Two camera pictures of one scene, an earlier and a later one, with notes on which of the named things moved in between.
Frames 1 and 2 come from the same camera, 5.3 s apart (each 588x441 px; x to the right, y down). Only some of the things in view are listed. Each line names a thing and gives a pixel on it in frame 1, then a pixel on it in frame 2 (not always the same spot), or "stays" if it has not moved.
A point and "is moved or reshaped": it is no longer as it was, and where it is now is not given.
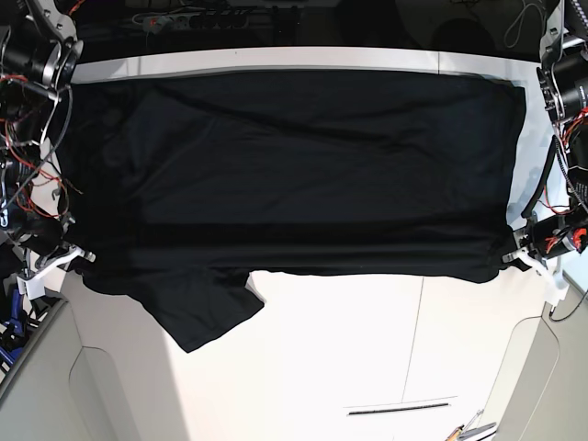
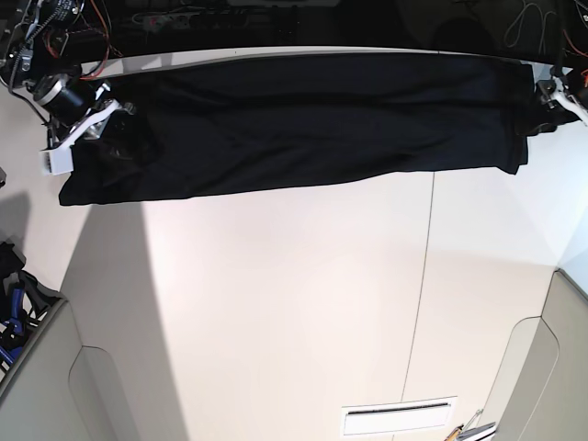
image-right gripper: (550, 238) to (574, 82)
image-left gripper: (42, 234) to (67, 100)
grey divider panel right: (540, 390) stays
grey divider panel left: (64, 391) stays
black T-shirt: (175, 187) is moved or reshaped
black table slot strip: (408, 408) stays
